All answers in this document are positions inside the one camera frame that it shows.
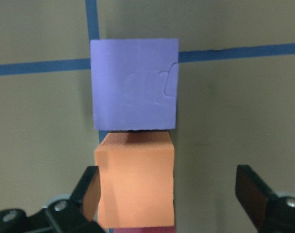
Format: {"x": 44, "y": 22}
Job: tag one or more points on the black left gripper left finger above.
{"x": 73, "y": 215}

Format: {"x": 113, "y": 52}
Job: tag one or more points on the red foam cube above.
{"x": 170, "y": 229}

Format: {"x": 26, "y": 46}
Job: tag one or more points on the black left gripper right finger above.
{"x": 268, "y": 211}

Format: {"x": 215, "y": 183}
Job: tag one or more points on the orange foam cube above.
{"x": 136, "y": 179}

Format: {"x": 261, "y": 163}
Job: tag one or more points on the purple foam cube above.
{"x": 134, "y": 83}

